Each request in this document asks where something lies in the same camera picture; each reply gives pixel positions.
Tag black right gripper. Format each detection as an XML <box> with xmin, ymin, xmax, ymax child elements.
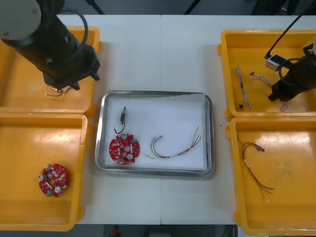
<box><xmin>268</xmin><ymin>70</ymin><xmax>301</xmax><ymax>102</ymax></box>

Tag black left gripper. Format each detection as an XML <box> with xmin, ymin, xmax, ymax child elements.
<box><xmin>43</xmin><ymin>44</ymin><xmax>101</xmax><ymax>91</ymax></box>

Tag metal solenoid with black cable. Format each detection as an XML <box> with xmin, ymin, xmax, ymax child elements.
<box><xmin>114</xmin><ymin>106</ymin><xmax>128</xmax><ymax>134</ymax></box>
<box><xmin>44</xmin><ymin>85</ymin><xmax>72</xmax><ymax>97</ymax></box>

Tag round red circuit board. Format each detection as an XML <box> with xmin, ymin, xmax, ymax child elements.
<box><xmin>38</xmin><ymin>163</ymin><xmax>68</xmax><ymax>198</ymax></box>
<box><xmin>109</xmin><ymin>133</ymin><xmax>141</xmax><ymax>165</ymax></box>

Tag red green-yellow wire harness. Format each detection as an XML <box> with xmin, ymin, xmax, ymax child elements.
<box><xmin>144</xmin><ymin>126</ymin><xmax>202</xmax><ymax>160</ymax></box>

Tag yellow-orange plastic bin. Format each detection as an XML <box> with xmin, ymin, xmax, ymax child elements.
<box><xmin>217</xmin><ymin>29</ymin><xmax>316</xmax><ymax>121</ymax></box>
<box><xmin>0</xmin><ymin>26</ymin><xmax>103</xmax><ymax>114</ymax></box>
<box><xmin>0</xmin><ymin>112</ymin><xmax>93</xmax><ymax>232</ymax></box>
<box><xmin>225</xmin><ymin>116</ymin><xmax>316</xmax><ymax>237</ymax></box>

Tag steel tray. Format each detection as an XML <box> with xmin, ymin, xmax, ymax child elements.
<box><xmin>94</xmin><ymin>90</ymin><xmax>215</xmax><ymax>178</ymax></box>

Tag black stand leg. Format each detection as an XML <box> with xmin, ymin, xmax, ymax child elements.
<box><xmin>86</xmin><ymin>0</ymin><xmax>106</xmax><ymax>15</ymax></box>
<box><xmin>184</xmin><ymin>0</ymin><xmax>202</xmax><ymax>15</ymax></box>

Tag twisted blue-white wire harness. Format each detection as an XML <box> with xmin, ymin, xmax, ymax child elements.
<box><xmin>235</xmin><ymin>65</ymin><xmax>253</xmax><ymax>111</ymax></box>
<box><xmin>249</xmin><ymin>72</ymin><xmax>273</xmax><ymax>87</ymax></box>
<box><xmin>280</xmin><ymin>100</ymin><xmax>293</xmax><ymax>112</ymax></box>

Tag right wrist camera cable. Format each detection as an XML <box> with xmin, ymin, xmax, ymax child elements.
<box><xmin>278</xmin><ymin>58</ymin><xmax>301</xmax><ymax>81</ymax></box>

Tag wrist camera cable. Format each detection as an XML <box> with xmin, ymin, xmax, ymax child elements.
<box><xmin>61</xmin><ymin>9</ymin><xmax>89</xmax><ymax>46</ymax></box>
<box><xmin>278</xmin><ymin>58</ymin><xmax>301</xmax><ymax>81</ymax></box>

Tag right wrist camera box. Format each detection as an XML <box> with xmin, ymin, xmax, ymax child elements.
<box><xmin>265</xmin><ymin>54</ymin><xmax>285</xmax><ymax>72</ymax></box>

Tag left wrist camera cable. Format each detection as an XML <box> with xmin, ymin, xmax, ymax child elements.
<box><xmin>61</xmin><ymin>9</ymin><xmax>89</xmax><ymax>46</ymax></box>

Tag red black wire harness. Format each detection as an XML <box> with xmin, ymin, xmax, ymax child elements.
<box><xmin>236</xmin><ymin>133</ymin><xmax>275</xmax><ymax>201</ymax></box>

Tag long straight black cable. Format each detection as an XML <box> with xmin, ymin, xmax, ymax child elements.
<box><xmin>266</xmin><ymin>2</ymin><xmax>316</xmax><ymax>58</ymax></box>

